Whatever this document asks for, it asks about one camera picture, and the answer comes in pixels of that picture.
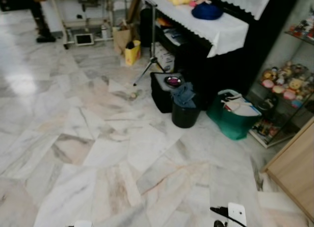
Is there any glass display cabinet with figurines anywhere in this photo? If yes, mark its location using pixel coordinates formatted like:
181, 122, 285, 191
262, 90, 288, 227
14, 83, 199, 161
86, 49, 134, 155
248, 0, 314, 149

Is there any light wooden cabinet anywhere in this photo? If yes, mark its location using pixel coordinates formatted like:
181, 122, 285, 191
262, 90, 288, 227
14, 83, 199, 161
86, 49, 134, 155
262, 118, 314, 223

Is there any green tote bag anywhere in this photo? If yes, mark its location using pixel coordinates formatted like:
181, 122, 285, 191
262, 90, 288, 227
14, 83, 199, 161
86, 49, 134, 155
206, 89, 263, 141

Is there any black upright piano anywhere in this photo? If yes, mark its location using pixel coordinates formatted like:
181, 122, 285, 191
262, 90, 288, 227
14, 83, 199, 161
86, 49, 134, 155
140, 0, 302, 110

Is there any white piano cover cloth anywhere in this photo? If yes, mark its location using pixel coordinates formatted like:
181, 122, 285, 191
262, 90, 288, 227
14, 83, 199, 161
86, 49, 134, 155
142, 0, 250, 58

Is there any white lace cloth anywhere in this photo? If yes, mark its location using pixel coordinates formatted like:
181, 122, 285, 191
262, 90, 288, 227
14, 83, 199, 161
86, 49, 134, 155
213, 0, 274, 21

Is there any black round bucket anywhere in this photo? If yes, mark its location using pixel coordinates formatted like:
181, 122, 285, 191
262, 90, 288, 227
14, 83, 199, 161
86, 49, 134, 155
171, 92, 201, 128

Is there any blue denim cloth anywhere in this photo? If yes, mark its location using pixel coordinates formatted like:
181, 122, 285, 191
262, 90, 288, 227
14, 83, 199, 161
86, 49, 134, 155
170, 82, 197, 109

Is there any small round bowl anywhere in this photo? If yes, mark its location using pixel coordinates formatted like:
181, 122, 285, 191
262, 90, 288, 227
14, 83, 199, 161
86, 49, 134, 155
164, 76, 183, 88

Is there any dark blue plush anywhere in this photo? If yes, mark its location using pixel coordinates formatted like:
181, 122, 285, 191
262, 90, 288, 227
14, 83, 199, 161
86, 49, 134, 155
191, 2, 224, 21

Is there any black square storage box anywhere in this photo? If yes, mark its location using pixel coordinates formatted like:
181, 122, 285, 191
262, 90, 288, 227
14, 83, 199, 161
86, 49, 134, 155
150, 72, 186, 114

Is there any black tripod stand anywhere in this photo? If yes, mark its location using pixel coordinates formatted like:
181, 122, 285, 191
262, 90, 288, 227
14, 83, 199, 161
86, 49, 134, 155
132, 0, 167, 86

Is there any small floor object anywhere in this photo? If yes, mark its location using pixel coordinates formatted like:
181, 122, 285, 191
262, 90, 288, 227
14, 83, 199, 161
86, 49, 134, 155
125, 90, 143, 101

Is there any yellow paper bag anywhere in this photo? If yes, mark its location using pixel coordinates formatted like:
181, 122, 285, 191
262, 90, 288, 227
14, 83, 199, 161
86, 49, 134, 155
124, 40, 142, 67

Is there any brown paper bag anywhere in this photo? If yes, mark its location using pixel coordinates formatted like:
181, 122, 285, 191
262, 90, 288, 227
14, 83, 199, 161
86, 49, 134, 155
113, 21, 134, 55

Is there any white framed tablet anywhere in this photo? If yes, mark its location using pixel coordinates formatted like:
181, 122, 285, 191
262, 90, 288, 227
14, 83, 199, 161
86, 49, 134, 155
75, 33, 95, 46

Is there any white metal rack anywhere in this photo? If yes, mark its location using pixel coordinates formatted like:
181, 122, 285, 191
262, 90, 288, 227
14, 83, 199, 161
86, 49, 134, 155
49, 0, 128, 50

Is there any person's dark trouser leg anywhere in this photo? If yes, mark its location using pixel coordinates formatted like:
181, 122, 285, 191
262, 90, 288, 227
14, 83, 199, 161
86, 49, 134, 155
27, 0, 57, 44

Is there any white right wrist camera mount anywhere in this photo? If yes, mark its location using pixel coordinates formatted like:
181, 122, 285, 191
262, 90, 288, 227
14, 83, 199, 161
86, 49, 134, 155
227, 202, 247, 227

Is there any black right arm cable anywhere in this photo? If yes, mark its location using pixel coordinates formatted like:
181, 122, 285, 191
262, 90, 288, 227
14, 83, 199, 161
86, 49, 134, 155
210, 205, 245, 227

